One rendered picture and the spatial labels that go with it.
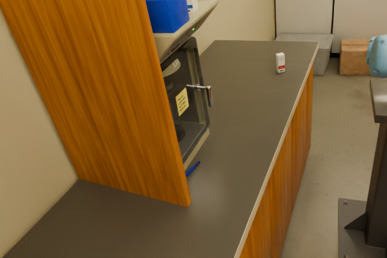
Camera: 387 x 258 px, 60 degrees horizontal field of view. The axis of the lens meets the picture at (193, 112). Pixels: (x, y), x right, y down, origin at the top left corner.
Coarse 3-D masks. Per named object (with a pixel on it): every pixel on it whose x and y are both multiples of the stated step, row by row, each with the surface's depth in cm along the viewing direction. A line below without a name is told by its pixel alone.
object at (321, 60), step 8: (280, 40) 375; (288, 40) 372; (296, 40) 368; (304, 40) 365; (312, 40) 362; (320, 40) 358; (328, 40) 355; (320, 48) 341; (328, 48) 340; (320, 56) 349; (328, 56) 363; (320, 64) 354; (320, 72) 360
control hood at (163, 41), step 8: (208, 0) 112; (216, 0) 110; (200, 8) 105; (208, 8) 105; (192, 16) 99; (200, 16) 100; (184, 24) 94; (192, 24) 97; (200, 24) 114; (176, 32) 90; (184, 32) 94; (192, 32) 112; (160, 40) 90; (168, 40) 89; (176, 40) 93; (160, 48) 91; (168, 48) 91; (160, 56) 93
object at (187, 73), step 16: (192, 48) 120; (160, 64) 104; (176, 64) 111; (192, 64) 121; (176, 80) 112; (192, 80) 123; (192, 96) 124; (176, 112) 115; (192, 112) 126; (176, 128) 116; (192, 128) 127; (192, 144) 129
